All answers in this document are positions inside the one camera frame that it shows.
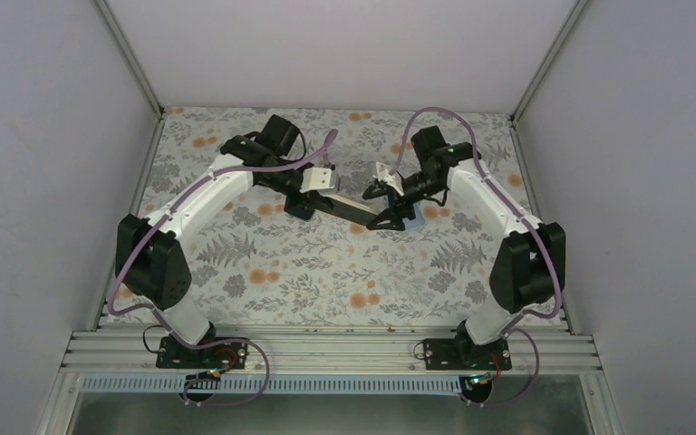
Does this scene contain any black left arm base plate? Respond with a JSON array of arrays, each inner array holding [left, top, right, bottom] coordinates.
[[155, 336, 248, 371]]

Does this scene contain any floral patterned table mat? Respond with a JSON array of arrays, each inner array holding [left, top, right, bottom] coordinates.
[[107, 106, 566, 329]]

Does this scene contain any black bare phone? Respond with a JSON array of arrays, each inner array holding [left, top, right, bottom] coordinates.
[[323, 198, 378, 227]]

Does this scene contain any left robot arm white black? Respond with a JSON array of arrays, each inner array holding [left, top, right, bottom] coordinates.
[[107, 115, 338, 367]]

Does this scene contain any white slotted cable duct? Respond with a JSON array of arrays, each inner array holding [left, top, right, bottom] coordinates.
[[79, 373, 489, 396]]

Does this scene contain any aluminium front rail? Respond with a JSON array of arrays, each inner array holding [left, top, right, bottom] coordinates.
[[61, 324, 603, 375]]

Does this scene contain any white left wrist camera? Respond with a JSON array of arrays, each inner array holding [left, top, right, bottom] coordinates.
[[300, 167, 339, 195]]

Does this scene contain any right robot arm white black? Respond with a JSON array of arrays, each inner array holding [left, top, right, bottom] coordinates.
[[362, 126, 566, 369]]

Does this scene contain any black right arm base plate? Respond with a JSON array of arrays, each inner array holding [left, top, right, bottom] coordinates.
[[412, 338, 512, 371]]

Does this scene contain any black phone from case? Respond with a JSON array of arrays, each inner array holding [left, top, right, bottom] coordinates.
[[288, 208, 315, 221]]

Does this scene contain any beige phone case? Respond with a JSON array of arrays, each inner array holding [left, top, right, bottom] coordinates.
[[325, 194, 378, 215]]

